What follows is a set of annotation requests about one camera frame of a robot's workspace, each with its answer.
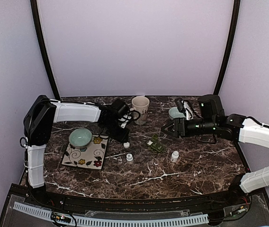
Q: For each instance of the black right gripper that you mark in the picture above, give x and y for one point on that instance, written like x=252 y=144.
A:
x=177 y=122

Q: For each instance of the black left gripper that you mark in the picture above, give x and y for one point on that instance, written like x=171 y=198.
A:
x=121 y=138

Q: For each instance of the white pill bottle cap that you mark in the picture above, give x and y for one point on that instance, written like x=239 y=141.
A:
x=126 y=145

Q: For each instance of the green weekly pill organizer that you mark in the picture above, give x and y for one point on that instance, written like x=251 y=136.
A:
x=156 y=147

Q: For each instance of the white pill bottle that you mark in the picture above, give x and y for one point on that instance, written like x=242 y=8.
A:
x=174 y=156
x=129 y=158

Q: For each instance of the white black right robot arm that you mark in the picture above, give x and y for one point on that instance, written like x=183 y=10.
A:
x=235 y=127

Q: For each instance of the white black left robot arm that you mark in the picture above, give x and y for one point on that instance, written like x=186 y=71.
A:
x=45 y=112

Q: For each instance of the striped light blue bowl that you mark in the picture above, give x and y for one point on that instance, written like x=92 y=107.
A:
x=175 y=113

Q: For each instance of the square floral plate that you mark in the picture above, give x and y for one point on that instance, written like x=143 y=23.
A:
x=90 y=157

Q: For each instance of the plain celadon green bowl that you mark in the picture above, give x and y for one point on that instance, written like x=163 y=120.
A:
x=80 y=138

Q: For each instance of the white mug with coral pattern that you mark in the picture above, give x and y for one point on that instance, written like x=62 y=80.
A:
x=140 y=106

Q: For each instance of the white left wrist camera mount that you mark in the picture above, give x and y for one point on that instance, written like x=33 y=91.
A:
x=124 y=122

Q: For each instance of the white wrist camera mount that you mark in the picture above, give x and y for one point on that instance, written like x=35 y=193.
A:
x=124 y=122
x=188 y=111

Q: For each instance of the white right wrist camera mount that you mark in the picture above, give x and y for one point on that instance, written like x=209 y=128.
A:
x=188 y=111

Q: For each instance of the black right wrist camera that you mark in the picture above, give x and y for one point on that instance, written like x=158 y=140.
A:
x=179 y=104

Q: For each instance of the black front table rail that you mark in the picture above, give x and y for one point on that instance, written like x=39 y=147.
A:
x=205 y=203

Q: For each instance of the white slotted cable duct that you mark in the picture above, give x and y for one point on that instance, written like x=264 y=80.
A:
x=108 y=219

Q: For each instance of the black frame post right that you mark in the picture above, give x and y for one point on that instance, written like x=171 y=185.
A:
x=228 y=47

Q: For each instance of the black frame post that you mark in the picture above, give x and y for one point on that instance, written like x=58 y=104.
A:
x=42 y=47
x=228 y=47

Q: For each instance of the black frame post left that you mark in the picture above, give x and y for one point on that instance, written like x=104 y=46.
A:
x=42 y=47

